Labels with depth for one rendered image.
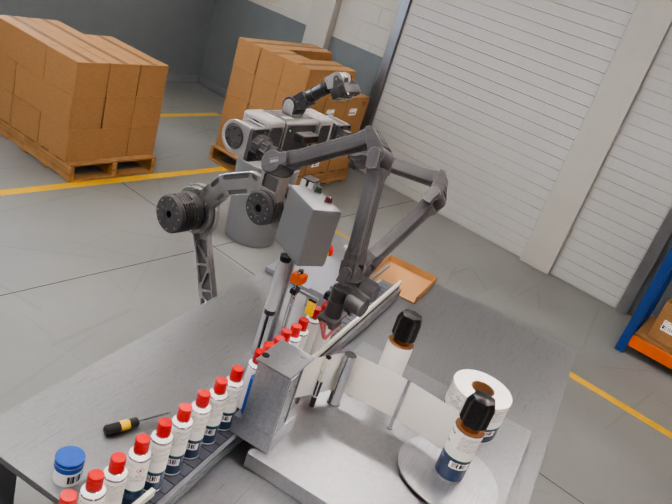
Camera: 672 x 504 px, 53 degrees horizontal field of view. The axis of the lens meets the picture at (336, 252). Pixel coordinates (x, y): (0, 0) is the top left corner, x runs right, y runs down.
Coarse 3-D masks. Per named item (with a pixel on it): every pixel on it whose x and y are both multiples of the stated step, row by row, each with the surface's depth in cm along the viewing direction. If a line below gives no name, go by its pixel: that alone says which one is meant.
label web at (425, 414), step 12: (420, 396) 202; (432, 396) 200; (408, 408) 206; (420, 408) 203; (432, 408) 201; (444, 408) 199; (408, 420) 207; (420, 420) 204; (432, 420) 202; (444, 420) 200; (420, 432) 205; (432, 432) 203; (444, 432) 201
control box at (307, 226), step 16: (288, 192) 204; (304, 192) 201; (288, 208) 204; (304, 208) 196; (320, 208) 193; (336, 208) 197; (288, 224) 204; (304, 224) 196; (320, 224) 195; (336, 224) 198; (288, 240) 204; (304, 240) 196; (320, 240) 198; (304, 256) 198; (320, 256) 201
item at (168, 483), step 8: (384, 280) 303; (384, 288) 296; (344, 320) 261; (352, 320) 263; (360, 320) 265; (352, 328) 258; (224, 432) 187; (216, 440) 184; (224, 440) 184; (200, 448) 179; (208, 448) 180; (216, 448) 181; (200, 456) 177; (208, 456) 180; (184, 464) 173; (192, 464) 173; (184, 472) 170; (168, 480) 167; (176, 480) 167; (168, 488) 164; (160, 496) 162
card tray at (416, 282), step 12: (384, 264) 330; (396, 264) 334; (408, 264) 331; (384, 276) 318; (396, 276) 322; (408, 276) 326; (420, 276) 330; (432, 276) 327; (408, 288) 314; (420, 288) 318; (408, 300) 303
